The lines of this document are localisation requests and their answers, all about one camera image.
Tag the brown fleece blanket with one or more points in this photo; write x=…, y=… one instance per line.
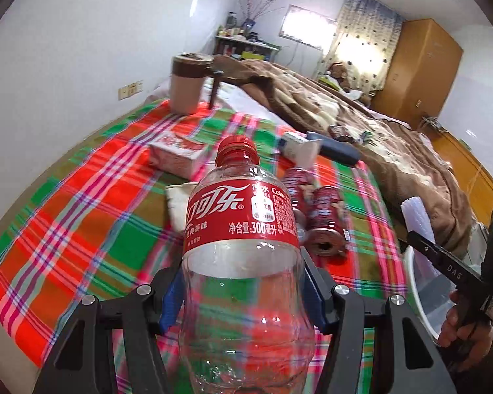
x=394, y=152

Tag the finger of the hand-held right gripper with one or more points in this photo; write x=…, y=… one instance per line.
x=443, y=259

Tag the small pale drink carton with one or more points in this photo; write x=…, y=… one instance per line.
x=299, y=150

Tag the wooden wardrobe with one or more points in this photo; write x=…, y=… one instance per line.
x=419, y=69

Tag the plaid bed sheet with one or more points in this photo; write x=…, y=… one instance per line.
x=86, y=213

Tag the crumpled white tissue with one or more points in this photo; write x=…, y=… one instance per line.
x=178, y=205

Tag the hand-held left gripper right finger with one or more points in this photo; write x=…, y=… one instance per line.
x=316, y=297

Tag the white plastic bin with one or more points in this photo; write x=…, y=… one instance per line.
x=415, y=283

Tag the white floral bed sheet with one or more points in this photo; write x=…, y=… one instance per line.
x=246, y=104

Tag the dried branches in vase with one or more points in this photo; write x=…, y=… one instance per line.
x=250, y=8

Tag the clear plastic bottle red label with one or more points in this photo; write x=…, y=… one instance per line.
x=242, y=213

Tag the cluttered white shelf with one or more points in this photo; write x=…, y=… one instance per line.
x=246, y=47

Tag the small green packet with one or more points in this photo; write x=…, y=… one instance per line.
x=365, y=136

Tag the red drink can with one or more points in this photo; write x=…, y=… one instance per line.
x=295, y=184
x=325, y=217

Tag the dark blue glasses case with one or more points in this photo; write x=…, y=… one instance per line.
x=341, y=152

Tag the patterned curtain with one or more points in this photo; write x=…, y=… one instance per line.
x=363, y=37

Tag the beige mug with brown lid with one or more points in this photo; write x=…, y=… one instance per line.
x=185, y=90

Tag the wooden headboard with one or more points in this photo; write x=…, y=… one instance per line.
x=468, y=172

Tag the brown teddy bear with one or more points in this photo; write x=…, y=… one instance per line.
x=339, y=72

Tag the strawberry milk carton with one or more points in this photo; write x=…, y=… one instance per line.
x=174, y=156

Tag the window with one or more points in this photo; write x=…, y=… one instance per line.
x=308, y=22

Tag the wall socket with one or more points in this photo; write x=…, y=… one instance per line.
x=130, y=91

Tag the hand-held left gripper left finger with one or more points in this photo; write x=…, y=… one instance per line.
x=170, y=304

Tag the person's right hand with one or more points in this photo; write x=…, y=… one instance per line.
x=464, y=336

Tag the dark snack packet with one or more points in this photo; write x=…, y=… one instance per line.
x=342, y=133

